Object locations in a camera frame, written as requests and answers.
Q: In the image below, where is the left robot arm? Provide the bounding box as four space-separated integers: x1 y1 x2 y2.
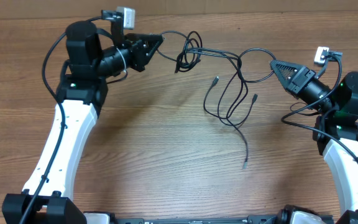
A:
2 7 163 223

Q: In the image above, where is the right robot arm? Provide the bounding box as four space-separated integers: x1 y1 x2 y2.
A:
270 60 358 223

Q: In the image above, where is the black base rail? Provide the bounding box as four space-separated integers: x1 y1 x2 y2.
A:
84 205 335 224

